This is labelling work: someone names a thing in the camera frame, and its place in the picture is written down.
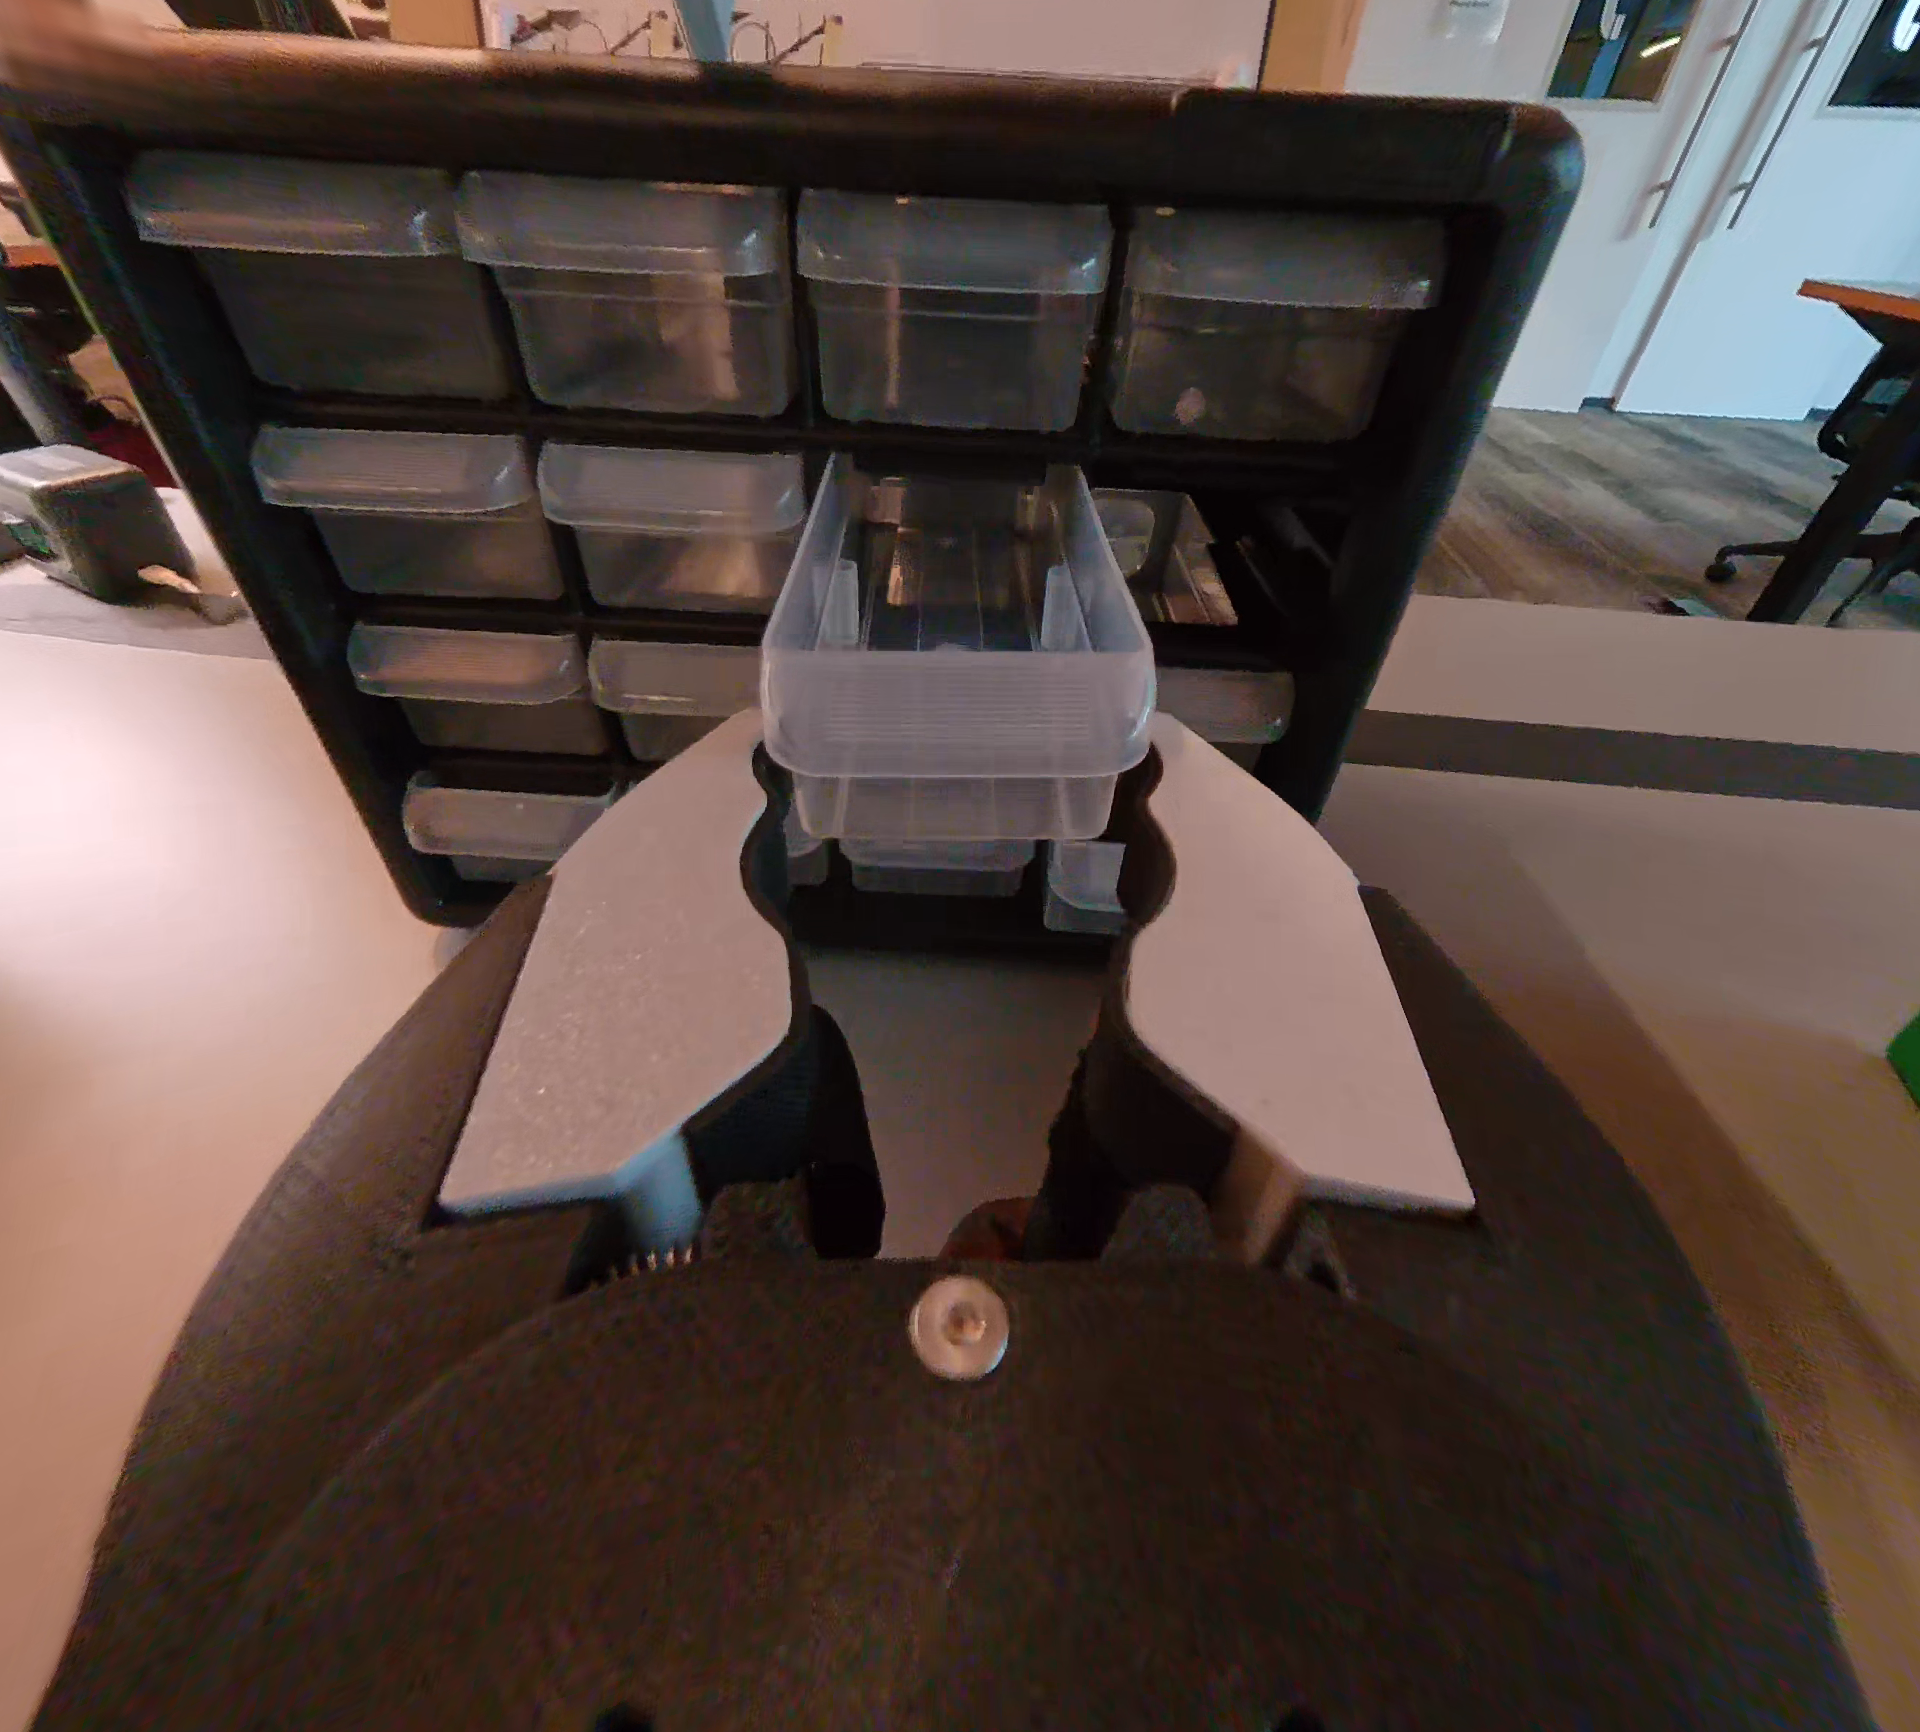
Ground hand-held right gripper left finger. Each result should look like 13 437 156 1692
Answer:
436 710 818 1256

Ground clear plastic drawer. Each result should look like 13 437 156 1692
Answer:
759 452 1161 850

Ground black box device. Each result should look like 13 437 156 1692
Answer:
0 441 249 628

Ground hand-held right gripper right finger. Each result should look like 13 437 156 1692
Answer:
1116 710 1478 1266

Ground black office chair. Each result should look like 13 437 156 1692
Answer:
1700 389 1920 593

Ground wood edged office desk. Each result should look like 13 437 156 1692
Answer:
1746 279 1920 629

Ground group of clear drawers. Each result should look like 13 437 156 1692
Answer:
127 149 1447 939

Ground black drawer cabinet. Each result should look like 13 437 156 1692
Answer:
0 28 1587 963

